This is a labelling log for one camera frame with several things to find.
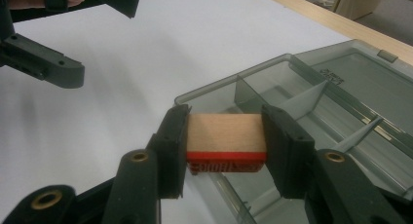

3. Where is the smoky transparent compartment box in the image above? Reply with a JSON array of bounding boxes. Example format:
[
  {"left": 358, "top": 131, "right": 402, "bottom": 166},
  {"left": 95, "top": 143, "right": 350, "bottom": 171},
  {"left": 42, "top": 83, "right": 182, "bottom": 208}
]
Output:
[{"left": 173, "top": 38, "right": 413, "bottom": 224}]

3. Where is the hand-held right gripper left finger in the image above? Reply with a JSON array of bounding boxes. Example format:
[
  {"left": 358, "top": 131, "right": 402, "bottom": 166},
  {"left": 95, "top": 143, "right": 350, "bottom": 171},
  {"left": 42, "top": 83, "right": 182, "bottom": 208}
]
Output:
[{"left": 146, "top": 103, "right": 193, "bottom": 200}]

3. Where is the wooden block with red base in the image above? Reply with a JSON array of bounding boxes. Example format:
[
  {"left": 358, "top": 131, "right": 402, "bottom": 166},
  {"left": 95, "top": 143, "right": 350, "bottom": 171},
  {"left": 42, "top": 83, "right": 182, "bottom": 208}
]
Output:
[{"left": 185, "top": 112, "right": 268, "bottom": 174}]

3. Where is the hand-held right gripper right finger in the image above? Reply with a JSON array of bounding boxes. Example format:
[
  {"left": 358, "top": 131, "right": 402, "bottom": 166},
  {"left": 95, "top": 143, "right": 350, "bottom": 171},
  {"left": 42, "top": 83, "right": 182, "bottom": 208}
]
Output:
[{"left": 261, "top": 104, "right": 317, "bottom": 200}]

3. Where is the beige wooden desk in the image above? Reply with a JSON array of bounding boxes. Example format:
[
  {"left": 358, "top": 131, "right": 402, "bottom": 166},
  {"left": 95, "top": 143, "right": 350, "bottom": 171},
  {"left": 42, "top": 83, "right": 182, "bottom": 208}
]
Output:
[{"left": 334, "top": 0, "right": 413, "bottom": 23}]

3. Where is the white power strip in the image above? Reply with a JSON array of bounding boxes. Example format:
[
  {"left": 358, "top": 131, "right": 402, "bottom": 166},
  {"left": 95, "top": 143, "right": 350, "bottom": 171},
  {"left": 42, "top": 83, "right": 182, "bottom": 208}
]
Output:
[{"left": 315, "top": 0, "right": 336, "bottom": 10}]

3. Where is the light wooden table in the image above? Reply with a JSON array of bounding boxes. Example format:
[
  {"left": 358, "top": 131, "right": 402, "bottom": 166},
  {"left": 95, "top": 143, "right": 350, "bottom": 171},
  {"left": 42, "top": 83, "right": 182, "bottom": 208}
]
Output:
[{"left": 254, "top": 0, "right": 413, "bottom": 57}]

